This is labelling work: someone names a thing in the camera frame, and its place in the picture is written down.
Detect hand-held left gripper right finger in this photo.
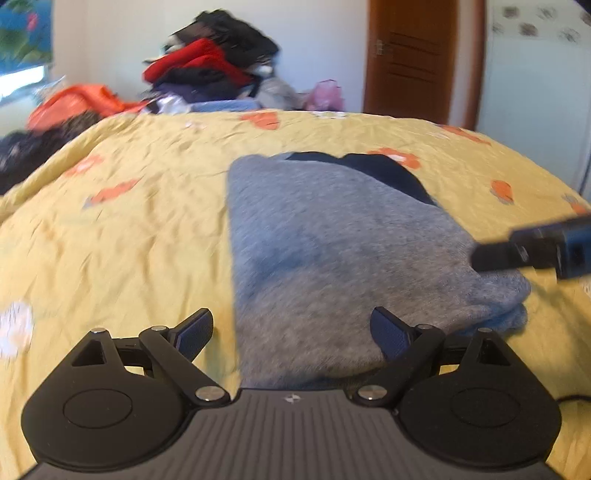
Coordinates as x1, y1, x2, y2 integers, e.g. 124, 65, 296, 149
355, 306, 527, 407

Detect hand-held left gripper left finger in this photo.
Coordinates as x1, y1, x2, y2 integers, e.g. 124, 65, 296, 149
69, 308, 231, 407

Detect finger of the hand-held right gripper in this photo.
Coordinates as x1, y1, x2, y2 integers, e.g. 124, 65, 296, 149
470, 216, 591, 280

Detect grey and navy sweater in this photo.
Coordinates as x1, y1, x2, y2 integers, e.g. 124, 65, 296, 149
226, 151, 532, 391

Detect dark patterned clothes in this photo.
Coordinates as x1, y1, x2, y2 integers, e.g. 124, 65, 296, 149
0, 131, 70, 195

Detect heap of black clothes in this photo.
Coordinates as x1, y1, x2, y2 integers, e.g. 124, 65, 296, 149
164, 9, 282, 70

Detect yellow floral bedspread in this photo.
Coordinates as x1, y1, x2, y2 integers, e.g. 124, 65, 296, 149
0, 110, 591, 480

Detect brown wooden door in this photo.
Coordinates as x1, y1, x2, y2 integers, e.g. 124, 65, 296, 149
364, 0, 458, 125

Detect light blue folded cloth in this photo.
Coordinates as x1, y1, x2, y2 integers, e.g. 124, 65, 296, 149
189, 99, 264, 113

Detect white crumpled cloth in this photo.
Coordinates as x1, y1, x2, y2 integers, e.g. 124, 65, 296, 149
148, 92, 192, 115

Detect leopard print cloth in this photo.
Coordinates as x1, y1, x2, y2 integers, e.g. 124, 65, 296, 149
55, 113, 107, 139

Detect dark purple garment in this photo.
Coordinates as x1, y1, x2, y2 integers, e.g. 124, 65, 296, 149
157, 83, 241, 102

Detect pink plastic bag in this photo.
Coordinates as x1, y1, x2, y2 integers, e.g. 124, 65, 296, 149
305, 79, 346, 112

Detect black padded jacket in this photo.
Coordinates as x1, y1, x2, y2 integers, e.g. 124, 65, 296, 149
154, 67, 232, 88

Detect orange garment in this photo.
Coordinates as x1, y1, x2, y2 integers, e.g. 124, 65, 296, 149
28, 84, 148, 130

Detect red garment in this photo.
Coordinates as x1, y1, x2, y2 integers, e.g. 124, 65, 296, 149
143, 38, 252, 86

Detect lotus print window blind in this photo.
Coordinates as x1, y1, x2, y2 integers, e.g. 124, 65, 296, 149
0, 0, 54, 75

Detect brown door frame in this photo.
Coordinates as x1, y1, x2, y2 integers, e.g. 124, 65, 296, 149
455, 0, 488, 130

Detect floral wall tile border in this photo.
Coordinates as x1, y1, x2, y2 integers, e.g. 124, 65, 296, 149
489, 0, 591, 44

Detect window frame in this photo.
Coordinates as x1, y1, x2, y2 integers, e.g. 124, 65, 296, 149
0, 65, 56, 107

